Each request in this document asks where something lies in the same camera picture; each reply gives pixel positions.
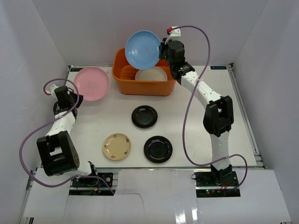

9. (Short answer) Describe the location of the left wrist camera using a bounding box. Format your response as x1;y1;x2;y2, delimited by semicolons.
45;84;59;98

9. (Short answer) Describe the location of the purple cable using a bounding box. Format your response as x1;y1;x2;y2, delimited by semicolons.
166;25;249;189
19;78;115;194

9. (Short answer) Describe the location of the left corner label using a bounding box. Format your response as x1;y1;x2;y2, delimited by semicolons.
70;68;82;72

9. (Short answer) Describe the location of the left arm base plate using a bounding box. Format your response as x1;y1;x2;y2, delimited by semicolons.
71;172;114;189

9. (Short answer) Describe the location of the black plate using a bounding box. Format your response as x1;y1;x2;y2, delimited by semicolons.
143;136;173;164
131;105;158;129

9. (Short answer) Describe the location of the orange plastic bin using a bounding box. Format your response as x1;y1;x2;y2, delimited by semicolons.
112;48;176;96

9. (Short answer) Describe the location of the cream bear plate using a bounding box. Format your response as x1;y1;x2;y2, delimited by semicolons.
135;67;168;81

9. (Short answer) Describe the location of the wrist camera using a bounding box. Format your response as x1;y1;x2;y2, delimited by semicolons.
165;27;181;44
45;84;59;98

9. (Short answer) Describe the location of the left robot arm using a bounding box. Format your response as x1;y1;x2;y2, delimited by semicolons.
36;84;99;186

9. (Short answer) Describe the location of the corner label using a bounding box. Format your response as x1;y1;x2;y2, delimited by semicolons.
210;66;227;70
70;68;82;72

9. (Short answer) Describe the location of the right corner label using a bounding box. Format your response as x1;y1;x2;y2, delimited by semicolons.
210;66;227;70

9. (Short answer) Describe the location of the pink plate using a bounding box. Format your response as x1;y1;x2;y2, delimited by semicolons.
73;67;109;101

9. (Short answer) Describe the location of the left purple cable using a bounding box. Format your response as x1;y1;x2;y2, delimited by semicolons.
19;78;115;194

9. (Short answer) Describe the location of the blue plate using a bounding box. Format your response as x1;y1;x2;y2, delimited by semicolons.
125;30;160;70

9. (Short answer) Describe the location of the yellow floral plate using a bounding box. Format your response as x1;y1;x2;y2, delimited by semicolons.
102;133;131;161

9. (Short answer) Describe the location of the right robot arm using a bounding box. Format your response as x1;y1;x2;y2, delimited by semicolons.
159;38;234;186

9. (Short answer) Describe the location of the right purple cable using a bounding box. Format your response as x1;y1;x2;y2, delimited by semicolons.
166;25;249;189

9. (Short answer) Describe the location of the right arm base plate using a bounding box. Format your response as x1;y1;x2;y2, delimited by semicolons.
191;171;239;187

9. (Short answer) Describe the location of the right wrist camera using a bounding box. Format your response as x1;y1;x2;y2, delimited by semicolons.
165;27;181;44

